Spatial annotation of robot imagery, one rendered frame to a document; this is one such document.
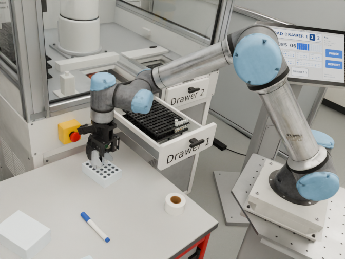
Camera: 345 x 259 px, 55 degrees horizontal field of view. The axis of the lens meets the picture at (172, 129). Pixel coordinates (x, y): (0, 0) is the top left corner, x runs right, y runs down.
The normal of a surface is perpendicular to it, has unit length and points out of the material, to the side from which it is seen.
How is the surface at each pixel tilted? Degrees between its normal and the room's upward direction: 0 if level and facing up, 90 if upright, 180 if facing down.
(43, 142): 90
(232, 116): 90
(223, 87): 90
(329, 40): 50
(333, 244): 0
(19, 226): 0
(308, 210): 0
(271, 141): 90
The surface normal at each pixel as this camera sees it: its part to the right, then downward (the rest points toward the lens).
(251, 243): -0.46, 0.43
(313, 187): -0.15, 0.60
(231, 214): 0.14, -0.80
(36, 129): 0.67, 0.47
